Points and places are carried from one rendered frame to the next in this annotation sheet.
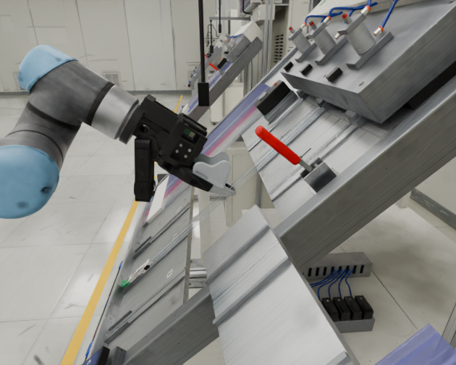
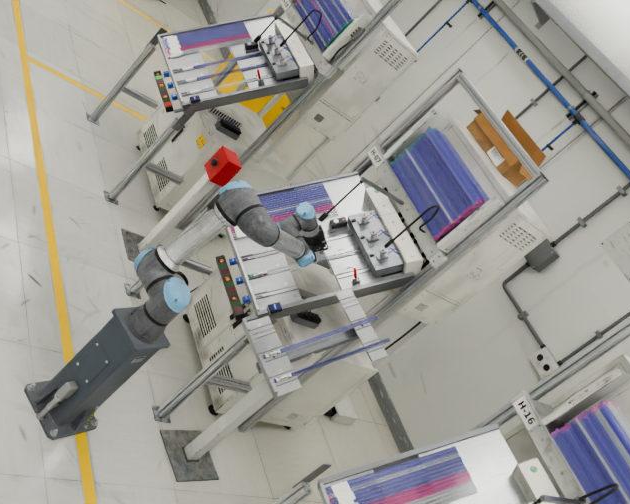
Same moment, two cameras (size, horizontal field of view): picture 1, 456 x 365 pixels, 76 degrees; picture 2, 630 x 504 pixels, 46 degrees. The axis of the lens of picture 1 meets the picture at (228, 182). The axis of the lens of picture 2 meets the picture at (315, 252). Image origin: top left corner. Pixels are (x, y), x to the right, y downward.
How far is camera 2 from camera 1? 2.87 m
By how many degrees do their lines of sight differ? 40
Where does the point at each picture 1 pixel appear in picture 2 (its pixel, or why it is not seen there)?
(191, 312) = (310, 302)
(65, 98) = (308, 225)
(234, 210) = (175, 195)
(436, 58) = (391, 270)
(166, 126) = (320, 239)
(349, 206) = (359, 292)
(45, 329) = (22, 252)
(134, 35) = not seen: outside the picture
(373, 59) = (381, 261)
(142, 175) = not seen: hidden behind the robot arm
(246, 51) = (292, 83)
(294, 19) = (340, 83)
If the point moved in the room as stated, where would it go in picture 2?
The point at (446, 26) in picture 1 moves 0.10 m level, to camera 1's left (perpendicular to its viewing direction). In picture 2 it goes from (396, 266) to (382, 258)
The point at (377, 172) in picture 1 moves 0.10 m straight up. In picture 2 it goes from (369, 288) to (385, 274)
